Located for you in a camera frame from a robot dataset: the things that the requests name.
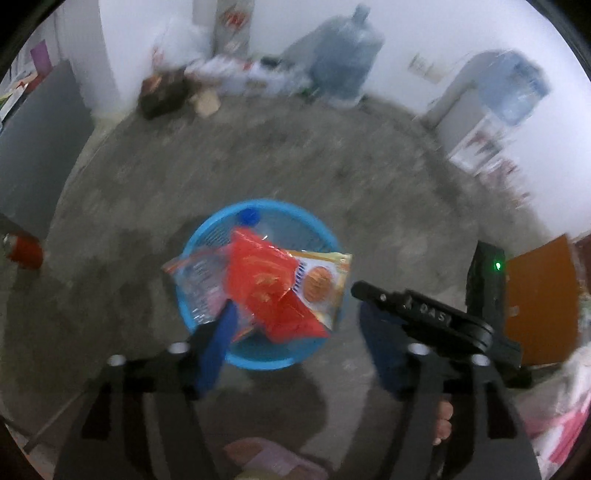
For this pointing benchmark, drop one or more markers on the red snack bag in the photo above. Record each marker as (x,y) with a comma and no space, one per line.
(263,281)

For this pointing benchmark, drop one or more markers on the white plastic shopping bag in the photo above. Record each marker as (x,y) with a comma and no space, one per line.
(182,39)

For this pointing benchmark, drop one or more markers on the clear red-flowered plastic bag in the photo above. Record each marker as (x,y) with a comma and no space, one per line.
(201,281)

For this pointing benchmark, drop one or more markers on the pile of white packaging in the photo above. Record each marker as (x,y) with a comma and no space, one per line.
(240,74)

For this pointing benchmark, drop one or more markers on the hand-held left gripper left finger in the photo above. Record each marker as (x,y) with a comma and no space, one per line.
(217,341)

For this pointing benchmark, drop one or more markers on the red spray can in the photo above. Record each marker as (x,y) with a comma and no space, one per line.
(25,251)

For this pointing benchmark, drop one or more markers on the white water dispenser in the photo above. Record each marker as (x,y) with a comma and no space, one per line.
(461,115)

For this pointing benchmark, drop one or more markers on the pink white cloth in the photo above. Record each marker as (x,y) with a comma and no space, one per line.
(558,415)

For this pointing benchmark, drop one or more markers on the person's right hand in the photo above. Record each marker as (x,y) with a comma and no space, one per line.
(443,422)

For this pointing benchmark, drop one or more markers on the purple box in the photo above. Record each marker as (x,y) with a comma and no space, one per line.
(40,55)

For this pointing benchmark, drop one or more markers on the orange wooden board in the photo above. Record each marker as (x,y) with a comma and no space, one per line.
(540,300)

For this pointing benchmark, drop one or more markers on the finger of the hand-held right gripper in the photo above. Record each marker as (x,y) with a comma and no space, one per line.
(429,316)

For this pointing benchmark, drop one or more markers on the blue water jug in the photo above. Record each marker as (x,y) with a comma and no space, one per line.
(517,87)
(346,60)

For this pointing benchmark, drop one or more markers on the grey patterned rolled mat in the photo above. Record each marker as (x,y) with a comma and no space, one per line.
(233,23)

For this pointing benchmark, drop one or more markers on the dark bag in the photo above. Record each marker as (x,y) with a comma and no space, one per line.
(161,94)

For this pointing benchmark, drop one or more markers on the cardboard piece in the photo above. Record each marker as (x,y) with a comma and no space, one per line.
(206,101)

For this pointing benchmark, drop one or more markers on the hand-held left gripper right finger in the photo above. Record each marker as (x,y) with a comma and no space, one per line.
(383,350)

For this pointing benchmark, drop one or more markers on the clear blue-label cola bottle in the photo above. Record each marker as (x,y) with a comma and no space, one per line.
(248,217)

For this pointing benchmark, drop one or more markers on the blue plastic basket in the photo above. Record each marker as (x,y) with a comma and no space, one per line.
(263,362)

